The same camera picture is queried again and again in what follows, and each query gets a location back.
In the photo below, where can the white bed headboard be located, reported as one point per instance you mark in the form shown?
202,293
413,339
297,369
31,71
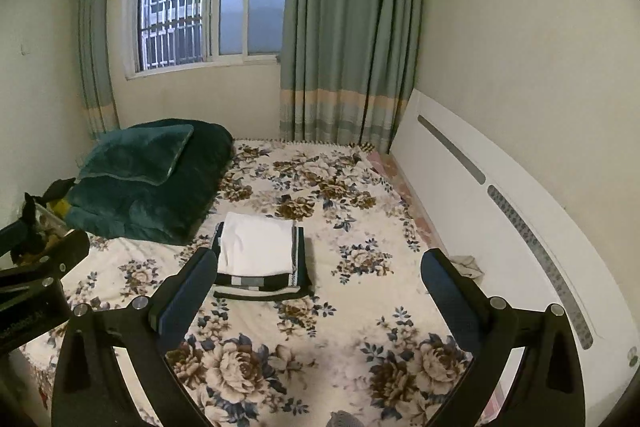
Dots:
475,207

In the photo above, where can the wide green curtain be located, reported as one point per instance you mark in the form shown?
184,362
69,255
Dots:
350,22

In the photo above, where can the grey cloth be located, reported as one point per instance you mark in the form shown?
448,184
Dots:
345,419

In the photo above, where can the dark green pillow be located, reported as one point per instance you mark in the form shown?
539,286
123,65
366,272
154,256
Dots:
135,152

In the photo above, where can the white t-shirt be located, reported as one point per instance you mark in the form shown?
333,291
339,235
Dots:
257,244

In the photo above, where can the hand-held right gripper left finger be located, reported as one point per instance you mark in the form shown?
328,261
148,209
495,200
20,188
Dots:
182,298

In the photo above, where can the black folded garment white stripe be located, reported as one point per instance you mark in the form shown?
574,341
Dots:
265,296

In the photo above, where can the black grey striped folded garment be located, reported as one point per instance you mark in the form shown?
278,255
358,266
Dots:
300,262

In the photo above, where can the narrow green curtain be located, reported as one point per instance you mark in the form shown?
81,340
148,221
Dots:
97,57

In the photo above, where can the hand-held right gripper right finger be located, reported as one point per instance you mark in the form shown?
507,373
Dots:
450,302

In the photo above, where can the crumpled beige cloth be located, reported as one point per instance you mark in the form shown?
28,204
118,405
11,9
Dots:
467,267

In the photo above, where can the dark green quilt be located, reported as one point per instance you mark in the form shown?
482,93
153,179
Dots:
150,212

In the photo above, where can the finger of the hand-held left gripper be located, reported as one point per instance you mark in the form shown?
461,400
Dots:
65,254
15,234

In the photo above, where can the floral bed blanket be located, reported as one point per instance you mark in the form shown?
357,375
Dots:
350,307

